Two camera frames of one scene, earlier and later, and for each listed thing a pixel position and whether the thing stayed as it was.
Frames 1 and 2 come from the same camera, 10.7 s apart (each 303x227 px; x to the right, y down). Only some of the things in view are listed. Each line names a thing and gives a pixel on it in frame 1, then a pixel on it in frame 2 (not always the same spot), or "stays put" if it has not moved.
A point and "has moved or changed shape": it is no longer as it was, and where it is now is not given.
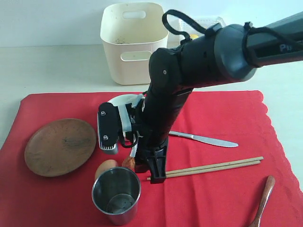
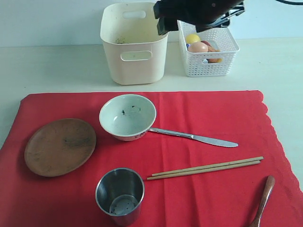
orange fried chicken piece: (129, 162) has moved or changed shape
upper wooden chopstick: (200, 167) stays put
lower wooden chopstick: (208, 169) stays put
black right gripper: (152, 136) -> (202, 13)
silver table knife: (205, 140) stays put
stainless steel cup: (116, 192) stays put
